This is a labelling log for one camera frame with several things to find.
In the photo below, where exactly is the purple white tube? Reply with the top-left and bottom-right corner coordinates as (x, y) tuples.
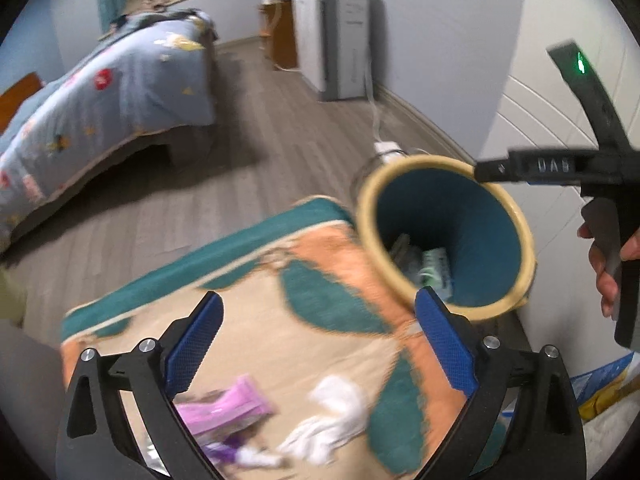
(202, 436), (286, 469)

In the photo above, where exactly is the pink face mask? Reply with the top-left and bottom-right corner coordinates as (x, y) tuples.
(175, 375), (276, 442)

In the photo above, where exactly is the white Coltalin medicine box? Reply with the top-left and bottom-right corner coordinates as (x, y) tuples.
(390, 234), (454, 301)

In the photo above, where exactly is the white tissue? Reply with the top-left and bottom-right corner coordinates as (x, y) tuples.
(278, 375), (369, 466)

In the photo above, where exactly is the yellow teal trash bin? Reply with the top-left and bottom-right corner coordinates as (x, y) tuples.
(356, 155), (537, 322)

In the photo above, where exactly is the person right hand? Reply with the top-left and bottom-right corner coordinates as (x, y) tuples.
(588, 231), (640, 318)

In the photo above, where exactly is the blue yellow plastic package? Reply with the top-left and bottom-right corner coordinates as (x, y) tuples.
(570, 352), (639, 422)

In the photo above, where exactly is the white power strip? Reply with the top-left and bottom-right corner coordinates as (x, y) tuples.
(374, 141), (406, 164)

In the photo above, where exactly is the teal orange patterned rug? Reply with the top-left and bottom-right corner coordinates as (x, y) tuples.
(60, 198), (464, 479)

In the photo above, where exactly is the white grey air purifier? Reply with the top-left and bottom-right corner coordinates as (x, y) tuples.
(292, 0), (370, 102)

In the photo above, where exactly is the wooden nightstand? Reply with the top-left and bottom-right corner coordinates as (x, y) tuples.
(258, 0), (298, 72)

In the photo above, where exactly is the bed with blue quilt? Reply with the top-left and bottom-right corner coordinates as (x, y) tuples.
(1, 9), (217, 248)

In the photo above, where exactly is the white power cable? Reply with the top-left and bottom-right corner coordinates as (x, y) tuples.
(364, 54), (384, 143)

